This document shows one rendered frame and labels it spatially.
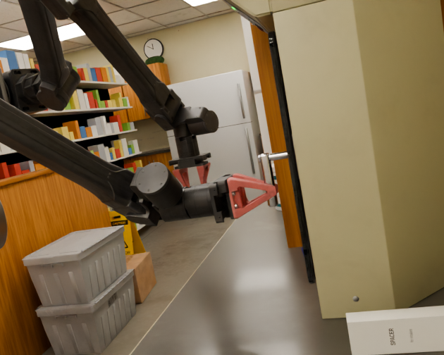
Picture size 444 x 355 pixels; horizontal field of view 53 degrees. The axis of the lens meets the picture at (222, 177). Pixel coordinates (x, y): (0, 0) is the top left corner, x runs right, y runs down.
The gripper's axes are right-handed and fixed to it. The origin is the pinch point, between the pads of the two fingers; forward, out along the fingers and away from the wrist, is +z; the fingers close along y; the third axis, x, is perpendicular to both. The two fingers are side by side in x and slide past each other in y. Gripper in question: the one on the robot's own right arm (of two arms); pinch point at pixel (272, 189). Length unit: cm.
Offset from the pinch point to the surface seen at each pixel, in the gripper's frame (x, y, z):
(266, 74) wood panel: -21.2, 31.5, -2.1
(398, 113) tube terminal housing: -8.7, -0.5, 20.9
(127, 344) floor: 111, 159, -138
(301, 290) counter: 20.6, 6.5, 0.6
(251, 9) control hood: -27.5, -5.5, 3.0
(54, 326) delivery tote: 89, 146, -176
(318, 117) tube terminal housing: -10.5, -5.2, 9.6
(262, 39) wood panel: -28.8, 31.5, -1.6
